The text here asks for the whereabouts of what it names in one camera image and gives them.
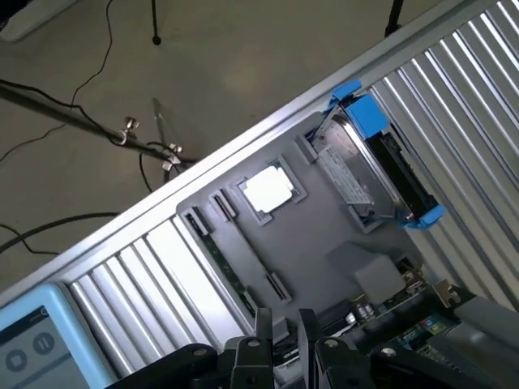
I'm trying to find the thin black floor cable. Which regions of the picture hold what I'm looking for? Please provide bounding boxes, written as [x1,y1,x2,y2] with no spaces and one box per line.
[0,0,115,163]

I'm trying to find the green graphics card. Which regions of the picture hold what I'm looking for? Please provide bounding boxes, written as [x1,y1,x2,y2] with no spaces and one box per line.
[320,263,467,365]

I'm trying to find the black stand pole with clamps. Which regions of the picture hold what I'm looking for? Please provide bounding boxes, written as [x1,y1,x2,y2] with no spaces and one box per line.
[0,78,200,186]

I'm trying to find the grey parts rack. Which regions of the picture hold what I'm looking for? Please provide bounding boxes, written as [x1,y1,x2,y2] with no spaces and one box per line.
[176,111,427,340]

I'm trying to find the light blue teach pendant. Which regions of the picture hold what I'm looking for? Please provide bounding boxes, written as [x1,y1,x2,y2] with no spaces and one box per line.
[0,282,119,389]

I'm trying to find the black tripod leg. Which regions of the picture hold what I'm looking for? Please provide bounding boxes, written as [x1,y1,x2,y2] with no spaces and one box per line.
[383,0,407,38]
[148,0,163,45]

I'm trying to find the hard disk with blue carrier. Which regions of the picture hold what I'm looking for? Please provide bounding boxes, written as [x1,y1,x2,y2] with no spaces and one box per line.
[310,79,444,233]

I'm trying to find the silver CPU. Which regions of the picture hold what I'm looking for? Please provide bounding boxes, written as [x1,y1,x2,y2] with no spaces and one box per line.
[242,167,296,212]

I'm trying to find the thick black floor cable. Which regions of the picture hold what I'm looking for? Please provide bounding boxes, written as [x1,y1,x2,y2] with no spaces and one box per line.
[0,212,119,255]

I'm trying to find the white power strip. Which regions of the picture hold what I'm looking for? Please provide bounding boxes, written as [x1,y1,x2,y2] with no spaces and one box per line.
[0,0,58,42]

